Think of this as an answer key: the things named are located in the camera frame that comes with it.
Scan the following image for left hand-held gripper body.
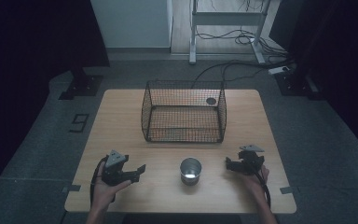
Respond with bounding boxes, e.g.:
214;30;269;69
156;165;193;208
101;149;138;187

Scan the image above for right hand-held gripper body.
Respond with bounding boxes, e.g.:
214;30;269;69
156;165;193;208
236;144;266;175

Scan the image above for person's right hand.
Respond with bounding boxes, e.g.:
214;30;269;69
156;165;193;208
241;164;270;201

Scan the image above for person's left hand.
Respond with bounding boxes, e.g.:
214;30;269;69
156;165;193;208
90;171;132;213

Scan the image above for metal cup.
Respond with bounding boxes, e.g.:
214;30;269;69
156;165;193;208
179;157;203;187

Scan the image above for black stand base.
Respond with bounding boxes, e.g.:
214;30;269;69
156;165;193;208
58;66;104;101
274;70;324;101

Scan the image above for white power strip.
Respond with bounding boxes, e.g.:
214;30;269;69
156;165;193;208
268;65;291;76

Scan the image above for dark curtain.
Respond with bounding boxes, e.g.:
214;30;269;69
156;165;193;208
268;0;358;157
0;0;111;200

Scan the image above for white cabinet panel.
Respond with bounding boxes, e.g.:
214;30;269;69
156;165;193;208
89;0;174;49

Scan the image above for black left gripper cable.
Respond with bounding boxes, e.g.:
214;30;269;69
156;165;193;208
89;155;117;207

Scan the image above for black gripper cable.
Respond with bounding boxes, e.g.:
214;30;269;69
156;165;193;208
89;155;117;207
253;170;272;209

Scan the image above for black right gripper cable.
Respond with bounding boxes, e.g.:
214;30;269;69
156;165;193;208
253;170;272;209

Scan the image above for black wire mesh basket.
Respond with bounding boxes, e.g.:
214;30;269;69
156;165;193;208
141;79;228;145

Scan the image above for black floor cables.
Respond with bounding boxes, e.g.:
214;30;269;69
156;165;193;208
190;28;296;90

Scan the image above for white desk frame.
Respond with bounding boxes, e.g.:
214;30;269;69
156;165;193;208
188;0;267;65

